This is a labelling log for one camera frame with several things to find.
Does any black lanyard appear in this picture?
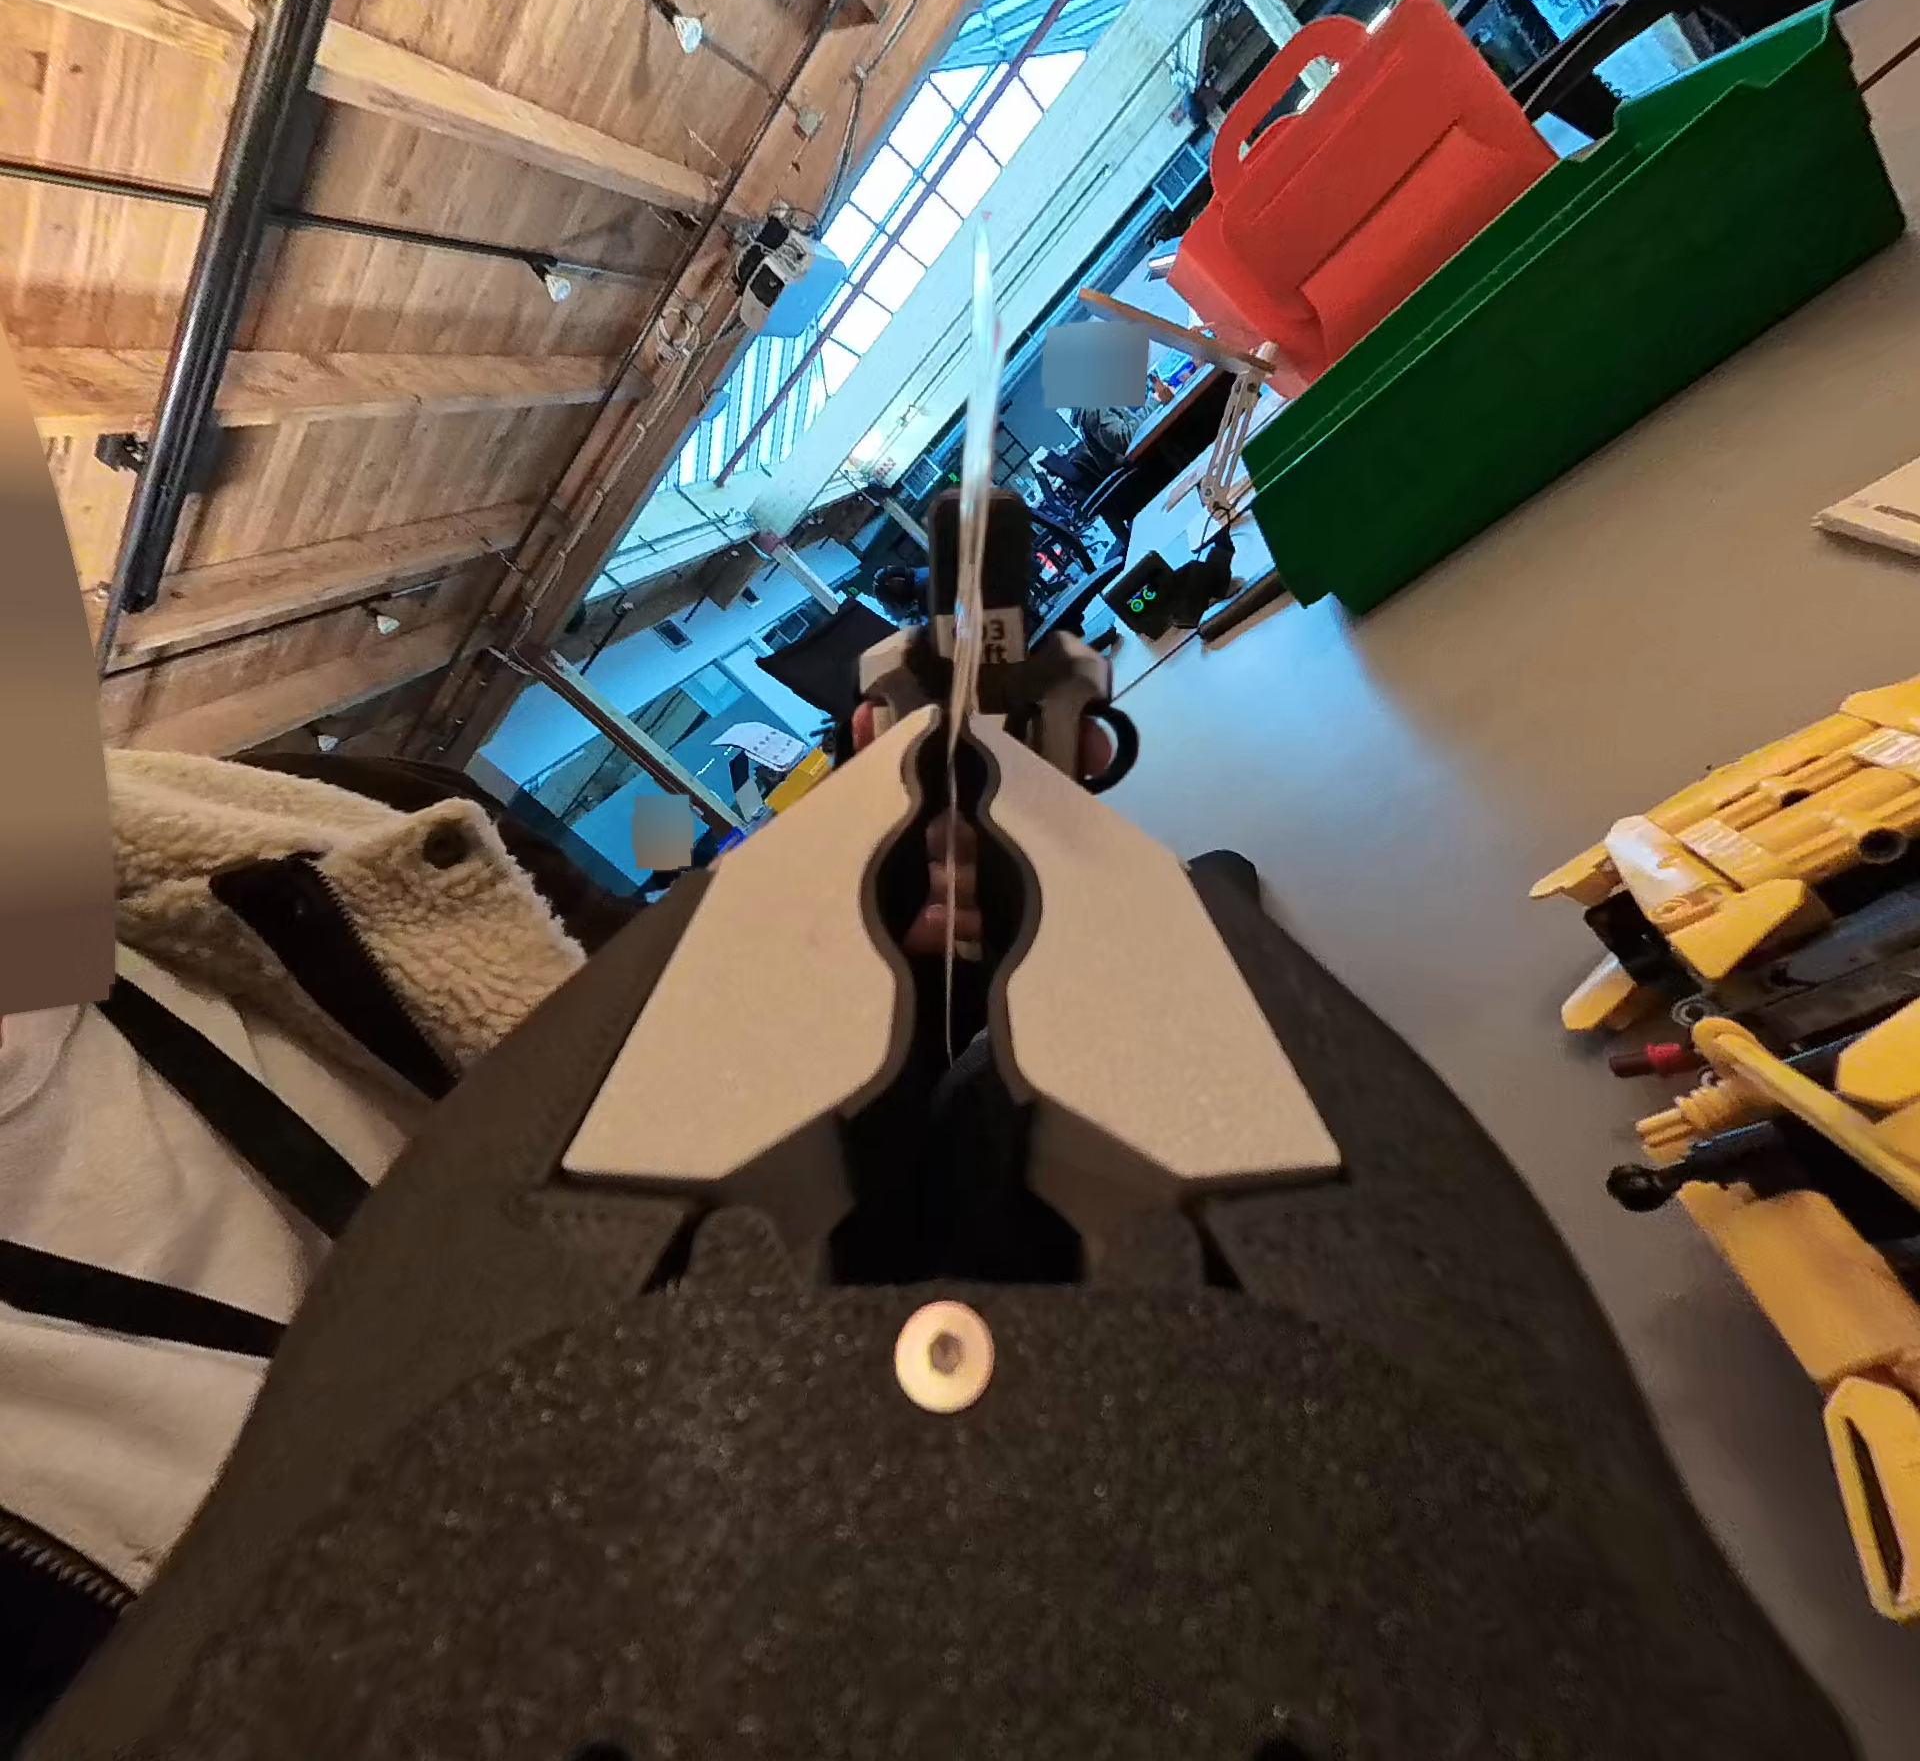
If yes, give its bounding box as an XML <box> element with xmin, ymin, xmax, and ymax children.
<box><xmin>0</xmin><ymin>974</ymin><xmax>374</xmax><ymax>1359</ymax></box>

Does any green storage bin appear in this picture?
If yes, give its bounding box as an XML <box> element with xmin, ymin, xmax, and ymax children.
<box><xmin>1241</xmin><ymin>0</ymin><xmax>1904</xmax><ymax>615</ymax></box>

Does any wooden document stand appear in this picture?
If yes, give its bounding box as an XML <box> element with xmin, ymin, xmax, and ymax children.
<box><xmin>1080</xmin><ymin>287</ymin><xmax>1282</xmax><ymax>519</ymax></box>

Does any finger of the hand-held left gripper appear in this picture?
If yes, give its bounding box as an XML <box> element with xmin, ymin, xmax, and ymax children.
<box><xmin>854</xmin><ymin>628</ymin><xmax>950</xmax><ymax>727</ymax></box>
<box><xmin>1012</xmin><ymin>628</ymin><xmax>1117</xmax><ymax>751</ymax></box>

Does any yellow brick car model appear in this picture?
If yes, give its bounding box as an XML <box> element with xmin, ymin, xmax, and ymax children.
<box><xmin>1534</xmin><ymin>674</ymin><xmax>1920</xmax><ymax>1629</ymax></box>

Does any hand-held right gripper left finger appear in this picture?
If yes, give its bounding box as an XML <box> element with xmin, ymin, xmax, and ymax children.
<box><xmin>562</xmin><ymin>705</ymin><xmax>943</xmax><ymax>1248</ymax></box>

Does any grey desk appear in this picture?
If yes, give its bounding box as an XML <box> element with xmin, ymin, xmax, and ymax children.
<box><xmin>1048</xmin><ymin>0</ymin><xmax>1920</xmax><ymax>1761</ymax></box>

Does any red plastic carry case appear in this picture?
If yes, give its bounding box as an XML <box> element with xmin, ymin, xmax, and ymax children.
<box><xmin>1162</xmin><ymin>0</ymin><xmax>1560</xmax><ymax>401</ymax></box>

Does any black office chair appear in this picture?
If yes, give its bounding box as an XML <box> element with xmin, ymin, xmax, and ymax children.
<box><xmin>758</xmin><ymin>591</ymin><xmax>903</xmax><ymax>727</ymax></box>

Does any open instruction booklet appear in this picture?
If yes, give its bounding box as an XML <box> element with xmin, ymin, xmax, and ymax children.
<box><xmin>1807</xmin><ymin>457</ymin><xmax>1920</xmax><ymax>561</ymax></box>

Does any yellow sticker sheet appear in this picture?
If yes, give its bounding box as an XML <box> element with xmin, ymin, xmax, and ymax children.
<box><xmin>943</xmin><ymin>211</ymin><xmax>1012</xmax><ymax>1044</ymax></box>

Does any ceiling mounted device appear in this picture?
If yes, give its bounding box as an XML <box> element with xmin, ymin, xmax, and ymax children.
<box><xmin>730</xmin><ymin>211</ymin><xmax>814</xmax><ymax>332</ymax></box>

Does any person's left hand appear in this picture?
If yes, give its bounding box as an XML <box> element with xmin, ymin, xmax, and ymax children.
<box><xmin>908</xmin><ymin>816</ymin><xmax>992</xmax><ymax>965</ymax></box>

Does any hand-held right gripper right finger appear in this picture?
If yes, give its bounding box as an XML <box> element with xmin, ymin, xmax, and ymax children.
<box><xmin>961</xmin><ymin>721</ymin><xmax>1338</xmax><ymax>1248</ymax></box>

